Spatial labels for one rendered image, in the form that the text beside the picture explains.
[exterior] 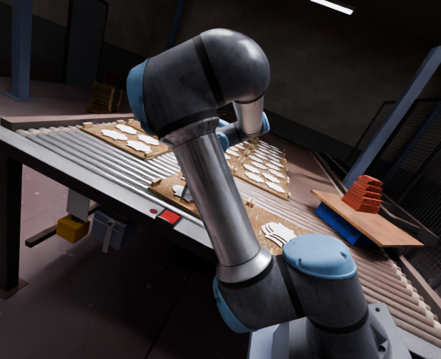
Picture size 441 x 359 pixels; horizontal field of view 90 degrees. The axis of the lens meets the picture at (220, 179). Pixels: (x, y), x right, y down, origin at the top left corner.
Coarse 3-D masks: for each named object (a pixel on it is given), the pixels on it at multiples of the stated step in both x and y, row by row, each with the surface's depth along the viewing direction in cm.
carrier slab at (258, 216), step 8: (248, 208) 109; (256, 208) 113; (256, 216) 105; (264, 216) 108; (272, 216) 112; (256, 224) 98; (264, 224) 101; (288, 224) 110; (256, 232) 92; (296, 232) 106; (304, 232) 109; (264, 240) 89; (272, 248) 86; (280, 248) 89
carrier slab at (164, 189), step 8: (176, 176) 111; (160, 184) 97; (168, 184) 100; (176, 184) 103; (184, 184) 106; (152, 192) 92; (160, 192) 92; (168, 192) 94; (168, 200) 91; (176, 200) 91; (184, 200) 93; (184, 208) 89; (192, 208) 90
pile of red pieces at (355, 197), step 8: (368, 176) 142; (360, 184) 139; (368, 184) 136; (376, 184) 141; (352, 192) 143; (360, 192) 138; (368, 192) 136; (376, 192) 144; (344, 200) 146; (352, 200) 142; (360, 200) 137; (368, 200) 139; (376, 200) 143; (352, 208) 141; (360, 208) 139; (368, 208) 143; (376, 208) 147
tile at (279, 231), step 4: (268, 224) 98; (272, 224) 98; (276, 224) 100; (280, 224) 101; (272, 228) 95; (276, 228) 97; (280, 228) 98; (284, 228) 99; (276, 232) 93; (280, 232) 94; (284, 232) 96; (288, 232) 97; (292, 232) 99; (280, 236) 92; (284, 236) 93; (288, 236) 94; (292, 236) 95; (284, 240) 91; (288, 240) 91
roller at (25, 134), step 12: (24, 132) 96; (48, 144) 95; (72, 156) 94; (96, 168) 92; (120, 180) 91; (144, 192) 90; (168, 204) 89; (192, 216) 88; (204, 228) 86; (396, 324) 78; (408, 324) 79; (420, 336) 77; (432, 336) 78
